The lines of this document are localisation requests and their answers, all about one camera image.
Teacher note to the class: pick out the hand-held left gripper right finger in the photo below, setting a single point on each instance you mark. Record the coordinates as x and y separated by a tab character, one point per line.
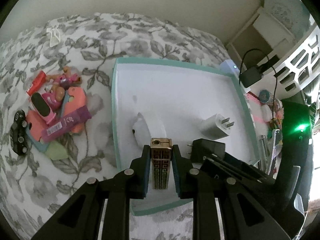
176	173

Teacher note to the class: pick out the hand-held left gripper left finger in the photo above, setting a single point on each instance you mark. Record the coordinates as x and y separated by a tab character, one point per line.
145	173

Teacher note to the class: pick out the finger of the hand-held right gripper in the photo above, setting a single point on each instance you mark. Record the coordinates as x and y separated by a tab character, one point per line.
235	171

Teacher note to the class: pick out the gold black lighter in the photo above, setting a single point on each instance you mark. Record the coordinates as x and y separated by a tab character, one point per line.
161	165

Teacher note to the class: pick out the black charger plug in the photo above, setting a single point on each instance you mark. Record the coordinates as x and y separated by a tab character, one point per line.
208	150

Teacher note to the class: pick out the teal white box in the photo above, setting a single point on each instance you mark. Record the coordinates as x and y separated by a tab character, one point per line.
175	100

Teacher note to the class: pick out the orange phone case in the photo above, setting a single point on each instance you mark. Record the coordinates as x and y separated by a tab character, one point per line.
76	96

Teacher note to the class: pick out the pink toy car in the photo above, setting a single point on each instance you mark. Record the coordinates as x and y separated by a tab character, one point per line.
35	123

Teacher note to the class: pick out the pink black plastic gadget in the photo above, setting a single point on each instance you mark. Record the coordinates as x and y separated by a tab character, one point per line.
42	106

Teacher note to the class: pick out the doll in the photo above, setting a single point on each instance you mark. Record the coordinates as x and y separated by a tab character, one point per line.
62	82

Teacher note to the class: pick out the black studded gadget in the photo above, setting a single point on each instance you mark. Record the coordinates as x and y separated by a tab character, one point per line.
18	132

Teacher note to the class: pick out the white phone stand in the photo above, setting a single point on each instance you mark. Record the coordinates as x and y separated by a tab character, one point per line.
266	152

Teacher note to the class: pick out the white plastic gadget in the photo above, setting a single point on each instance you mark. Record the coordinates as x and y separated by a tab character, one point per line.
143	130

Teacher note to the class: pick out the colourful bead toy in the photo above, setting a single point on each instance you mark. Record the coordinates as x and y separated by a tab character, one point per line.
275	116

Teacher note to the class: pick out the white charger plug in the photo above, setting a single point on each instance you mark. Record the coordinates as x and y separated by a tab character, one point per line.
213	128

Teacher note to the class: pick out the pink white crochet mat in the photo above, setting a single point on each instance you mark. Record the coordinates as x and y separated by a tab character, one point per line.
253	110

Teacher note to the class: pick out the round teal badge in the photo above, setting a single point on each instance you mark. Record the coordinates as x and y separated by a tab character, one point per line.
265	96

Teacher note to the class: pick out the purple packet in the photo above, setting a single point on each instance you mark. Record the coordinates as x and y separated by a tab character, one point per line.
67	122

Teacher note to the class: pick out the white laundry basket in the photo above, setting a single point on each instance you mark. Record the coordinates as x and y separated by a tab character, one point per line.
297	60

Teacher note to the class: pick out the white power strip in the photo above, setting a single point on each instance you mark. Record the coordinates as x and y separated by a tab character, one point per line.
228	66

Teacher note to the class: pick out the white shelf unit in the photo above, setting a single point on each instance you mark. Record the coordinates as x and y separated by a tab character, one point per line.
265	30

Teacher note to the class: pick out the grey floral blanket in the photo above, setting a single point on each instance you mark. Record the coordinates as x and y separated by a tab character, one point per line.
125	37

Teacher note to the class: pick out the red tube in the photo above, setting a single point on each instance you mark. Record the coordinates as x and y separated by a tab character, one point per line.
37	82

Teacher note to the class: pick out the white blanket tag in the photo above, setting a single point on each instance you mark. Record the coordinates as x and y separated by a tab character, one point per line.
53	36

